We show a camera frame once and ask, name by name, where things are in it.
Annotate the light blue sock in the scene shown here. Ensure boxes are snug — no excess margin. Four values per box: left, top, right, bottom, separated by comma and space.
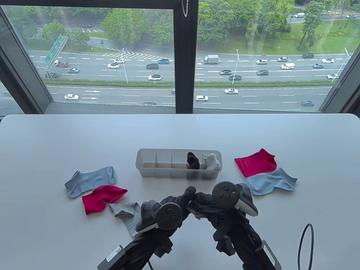
64, 166, 116, 198
245, 168, 298, 196

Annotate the grey handheld controller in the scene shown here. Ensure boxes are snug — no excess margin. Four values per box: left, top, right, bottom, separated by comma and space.
136, 200, 183, 233
211, 181, 259, 217

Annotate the dark window frame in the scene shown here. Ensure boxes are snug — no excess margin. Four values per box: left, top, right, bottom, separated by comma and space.
0, 0, 360, 114

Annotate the person's left forearm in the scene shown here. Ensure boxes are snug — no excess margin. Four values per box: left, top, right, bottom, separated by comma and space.
118, 233, 172, 270

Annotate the black box with white label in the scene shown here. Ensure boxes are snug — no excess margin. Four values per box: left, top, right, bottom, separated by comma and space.
261, 239, 282, 270
97, 245, 126, 270

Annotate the person's left hand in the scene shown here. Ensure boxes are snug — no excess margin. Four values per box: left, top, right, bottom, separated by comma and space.
135, 186, 197, 241

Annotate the person's right forearm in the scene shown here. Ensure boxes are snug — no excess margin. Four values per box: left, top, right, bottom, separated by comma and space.
225, 225, 270, 270

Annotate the clear plastic divided organizer box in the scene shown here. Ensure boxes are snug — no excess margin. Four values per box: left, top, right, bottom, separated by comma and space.
136, 148, 222, 179

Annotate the green road sign gantry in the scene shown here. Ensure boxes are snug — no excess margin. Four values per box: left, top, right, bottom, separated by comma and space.
44, 33, 69, 71

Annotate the red sock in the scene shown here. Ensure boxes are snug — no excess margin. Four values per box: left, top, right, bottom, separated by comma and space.
82, 185, 128, 215
234, 148, 277, 178

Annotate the person's right hand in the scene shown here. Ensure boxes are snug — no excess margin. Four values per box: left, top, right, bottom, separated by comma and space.
187, 192, 251, 235

